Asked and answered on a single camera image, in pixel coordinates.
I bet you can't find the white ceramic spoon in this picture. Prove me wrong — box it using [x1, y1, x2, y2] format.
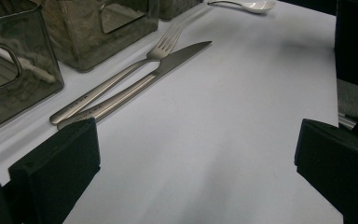
[207, 0, 278, 14]

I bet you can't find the smoky plastic bin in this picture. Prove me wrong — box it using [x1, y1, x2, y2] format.
[158, 0, 204, 21]
[41, 0, 160, 73]
[0, 0, 65, 136]

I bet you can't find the white chopstick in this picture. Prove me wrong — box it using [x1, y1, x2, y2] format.
[0, 31, 58, 84]

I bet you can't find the steel fork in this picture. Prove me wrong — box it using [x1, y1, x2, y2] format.
[49, 21, 186, 126]

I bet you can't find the white table cover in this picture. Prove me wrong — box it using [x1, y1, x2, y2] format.
[0, 0, 344, 224]

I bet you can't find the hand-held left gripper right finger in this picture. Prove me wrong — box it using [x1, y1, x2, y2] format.
[294, 119, 358, 224]

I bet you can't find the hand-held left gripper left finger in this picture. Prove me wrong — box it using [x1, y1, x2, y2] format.
[8, 118, 101, 224]

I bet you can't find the steel table knife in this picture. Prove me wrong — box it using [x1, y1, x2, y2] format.
[56, 40, 213, 131]

